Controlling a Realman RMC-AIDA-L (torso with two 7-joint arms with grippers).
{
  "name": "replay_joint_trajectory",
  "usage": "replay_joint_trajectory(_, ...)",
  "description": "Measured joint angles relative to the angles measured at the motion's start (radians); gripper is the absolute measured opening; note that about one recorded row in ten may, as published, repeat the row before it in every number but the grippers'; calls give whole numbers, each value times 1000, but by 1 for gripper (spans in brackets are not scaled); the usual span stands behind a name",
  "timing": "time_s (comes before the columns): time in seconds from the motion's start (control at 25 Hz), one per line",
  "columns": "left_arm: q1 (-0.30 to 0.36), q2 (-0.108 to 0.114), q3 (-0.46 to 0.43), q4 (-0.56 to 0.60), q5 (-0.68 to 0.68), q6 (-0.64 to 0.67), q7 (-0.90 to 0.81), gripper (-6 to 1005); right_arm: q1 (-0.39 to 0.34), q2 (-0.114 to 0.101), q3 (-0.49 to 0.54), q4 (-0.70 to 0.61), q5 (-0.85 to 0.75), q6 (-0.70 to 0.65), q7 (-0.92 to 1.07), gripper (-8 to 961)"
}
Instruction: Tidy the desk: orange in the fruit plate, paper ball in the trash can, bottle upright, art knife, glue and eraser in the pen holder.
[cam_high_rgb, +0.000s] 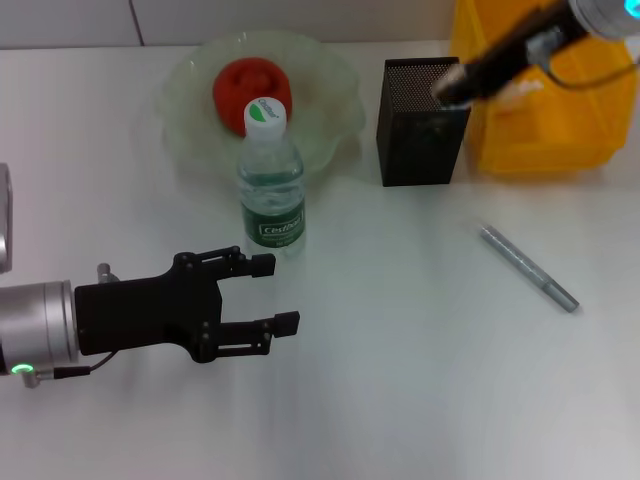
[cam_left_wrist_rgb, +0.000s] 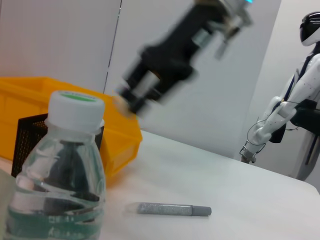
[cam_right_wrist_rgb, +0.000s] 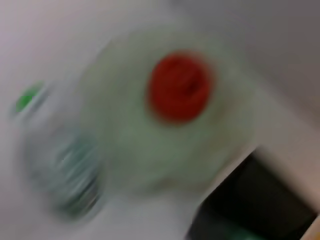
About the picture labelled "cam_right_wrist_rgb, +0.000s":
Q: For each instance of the black mesh pen holder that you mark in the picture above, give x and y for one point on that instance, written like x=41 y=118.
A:
x=255 y=195

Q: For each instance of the green glass fruit plate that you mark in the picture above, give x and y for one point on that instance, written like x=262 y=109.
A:
x=130 y=140

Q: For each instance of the clear water bottle green label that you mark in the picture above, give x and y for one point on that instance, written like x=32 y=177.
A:
x=67 y=165

